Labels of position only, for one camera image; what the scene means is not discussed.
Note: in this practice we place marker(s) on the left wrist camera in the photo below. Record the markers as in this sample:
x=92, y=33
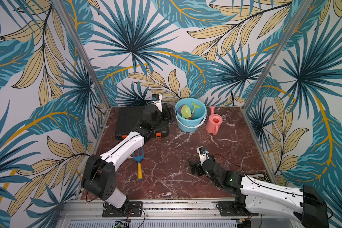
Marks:
x=157, y=100

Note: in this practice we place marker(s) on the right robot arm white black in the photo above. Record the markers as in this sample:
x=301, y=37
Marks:
x=252, y=196

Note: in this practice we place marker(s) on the pink toy watering can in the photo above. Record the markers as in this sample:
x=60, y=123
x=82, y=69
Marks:
x=214, y=122

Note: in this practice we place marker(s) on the small circuit board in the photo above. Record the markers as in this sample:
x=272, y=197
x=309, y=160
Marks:
x=261, y=176

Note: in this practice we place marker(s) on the light blue plastic bucket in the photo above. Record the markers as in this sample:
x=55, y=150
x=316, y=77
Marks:
x=191, y=125

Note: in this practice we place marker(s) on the black plastic tool case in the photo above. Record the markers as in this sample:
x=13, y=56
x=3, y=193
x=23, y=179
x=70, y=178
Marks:
x=132, y=117

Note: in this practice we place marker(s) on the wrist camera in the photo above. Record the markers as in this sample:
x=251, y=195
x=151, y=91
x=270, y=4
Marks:
x=157, y=100
x=203, y=154

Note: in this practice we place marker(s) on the aluminium corner post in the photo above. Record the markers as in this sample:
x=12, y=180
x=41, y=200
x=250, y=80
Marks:
x=64, y=16
x=301, y=10

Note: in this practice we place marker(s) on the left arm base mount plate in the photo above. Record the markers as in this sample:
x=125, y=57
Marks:
x=131, y=209

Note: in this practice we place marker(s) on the left aluminium corner post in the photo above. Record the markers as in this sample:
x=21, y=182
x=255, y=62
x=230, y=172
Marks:
x=64, y=16

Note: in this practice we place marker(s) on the purple toy scoop pink handle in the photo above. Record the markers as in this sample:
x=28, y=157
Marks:
x=180, y=110

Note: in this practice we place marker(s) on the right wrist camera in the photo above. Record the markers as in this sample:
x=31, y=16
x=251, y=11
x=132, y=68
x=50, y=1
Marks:
x=203, y=154

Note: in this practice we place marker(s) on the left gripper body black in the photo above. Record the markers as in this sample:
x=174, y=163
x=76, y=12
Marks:
x=166, y=114

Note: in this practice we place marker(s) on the green toy shovel wooden handle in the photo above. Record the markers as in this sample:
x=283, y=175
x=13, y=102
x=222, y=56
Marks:
x=186, y=112

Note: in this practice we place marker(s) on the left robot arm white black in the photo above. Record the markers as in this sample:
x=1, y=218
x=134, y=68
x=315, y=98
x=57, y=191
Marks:
x=99, y=177

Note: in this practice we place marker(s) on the green toy rake wooden handle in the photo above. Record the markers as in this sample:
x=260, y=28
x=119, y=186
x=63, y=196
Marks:
x=195, y=107

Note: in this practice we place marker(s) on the blue toy fork yellow handle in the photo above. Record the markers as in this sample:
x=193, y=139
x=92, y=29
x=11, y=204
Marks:
x=138, y=156

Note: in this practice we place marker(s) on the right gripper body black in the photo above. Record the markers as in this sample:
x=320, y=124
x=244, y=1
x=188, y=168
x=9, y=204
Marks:
x=198, y=166

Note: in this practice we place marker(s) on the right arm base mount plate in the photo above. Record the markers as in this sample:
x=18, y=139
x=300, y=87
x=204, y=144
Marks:
x=228, y=209

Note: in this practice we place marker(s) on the aluminium front rail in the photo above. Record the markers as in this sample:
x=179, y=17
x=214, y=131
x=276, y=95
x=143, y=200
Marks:
x=167, y=213

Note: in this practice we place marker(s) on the right aluminium corner post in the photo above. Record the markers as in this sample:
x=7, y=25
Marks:
x=301, y=10

